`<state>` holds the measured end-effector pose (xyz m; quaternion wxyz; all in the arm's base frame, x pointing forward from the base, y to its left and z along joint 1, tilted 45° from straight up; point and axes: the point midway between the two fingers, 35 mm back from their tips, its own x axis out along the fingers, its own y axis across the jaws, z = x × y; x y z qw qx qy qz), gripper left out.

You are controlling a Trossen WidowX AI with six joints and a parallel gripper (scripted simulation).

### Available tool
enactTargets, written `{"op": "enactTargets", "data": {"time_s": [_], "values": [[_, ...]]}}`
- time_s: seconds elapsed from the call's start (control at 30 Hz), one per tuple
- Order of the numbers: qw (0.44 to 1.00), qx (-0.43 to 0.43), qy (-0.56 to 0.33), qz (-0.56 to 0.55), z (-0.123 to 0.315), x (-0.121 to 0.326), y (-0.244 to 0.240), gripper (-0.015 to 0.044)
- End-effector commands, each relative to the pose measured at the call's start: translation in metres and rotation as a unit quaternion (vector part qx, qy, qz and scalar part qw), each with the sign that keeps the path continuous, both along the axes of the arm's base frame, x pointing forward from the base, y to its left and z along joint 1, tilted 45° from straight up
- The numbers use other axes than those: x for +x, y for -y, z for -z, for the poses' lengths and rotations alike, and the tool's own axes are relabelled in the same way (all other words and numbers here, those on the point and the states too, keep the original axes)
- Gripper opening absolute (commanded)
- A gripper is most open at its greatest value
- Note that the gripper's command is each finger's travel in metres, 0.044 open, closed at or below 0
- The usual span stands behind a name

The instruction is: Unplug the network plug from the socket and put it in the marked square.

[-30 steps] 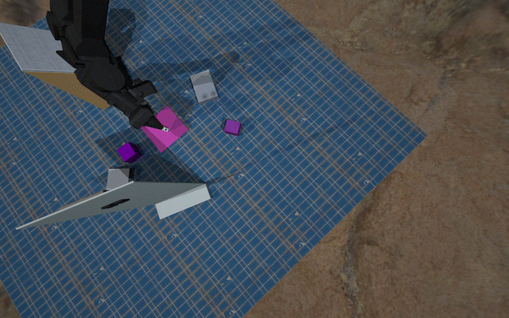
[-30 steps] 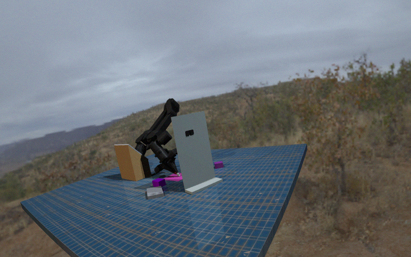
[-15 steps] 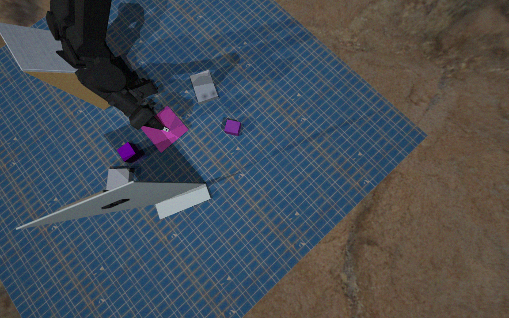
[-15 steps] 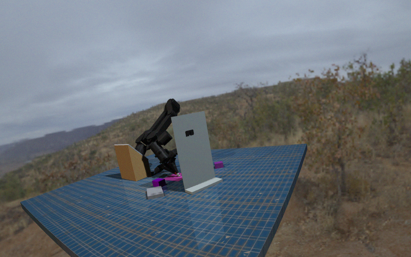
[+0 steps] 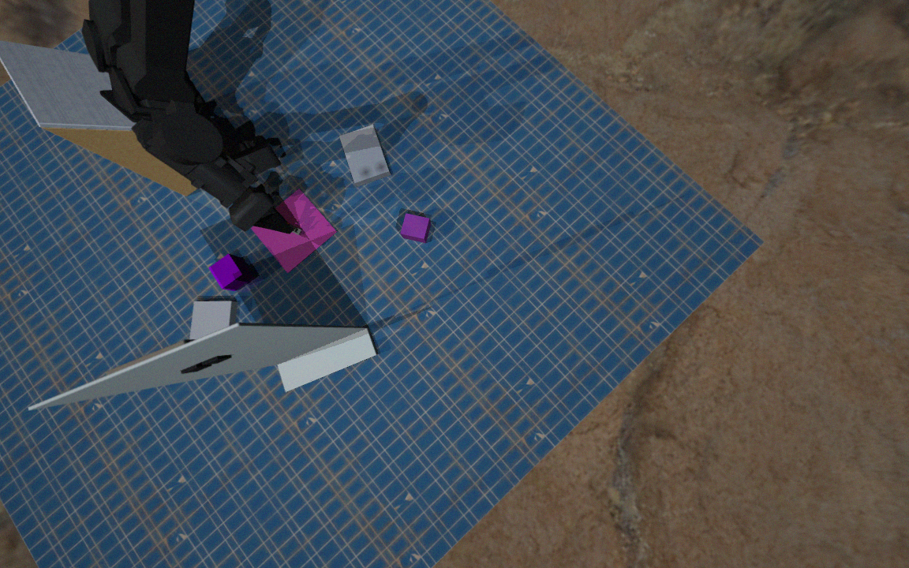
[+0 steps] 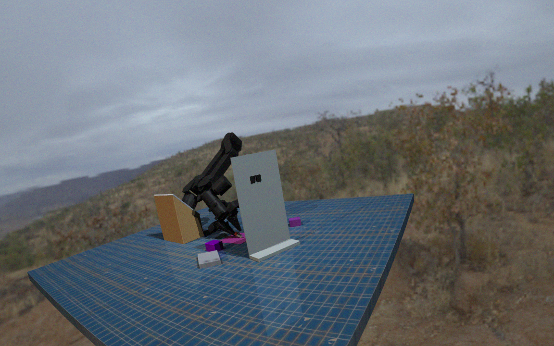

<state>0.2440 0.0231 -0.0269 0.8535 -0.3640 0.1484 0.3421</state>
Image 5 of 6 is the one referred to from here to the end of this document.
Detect purple cube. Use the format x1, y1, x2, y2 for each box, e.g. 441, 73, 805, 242
400, 213, 431, 243
208, 254, 254, 291

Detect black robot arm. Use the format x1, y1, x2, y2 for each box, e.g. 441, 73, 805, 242
82, 0, 281, 185

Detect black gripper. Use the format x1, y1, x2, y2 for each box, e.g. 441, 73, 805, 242
183, 154, 293, 234

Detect pink flat square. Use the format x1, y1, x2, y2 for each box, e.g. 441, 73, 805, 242
251, 189, 337, 273

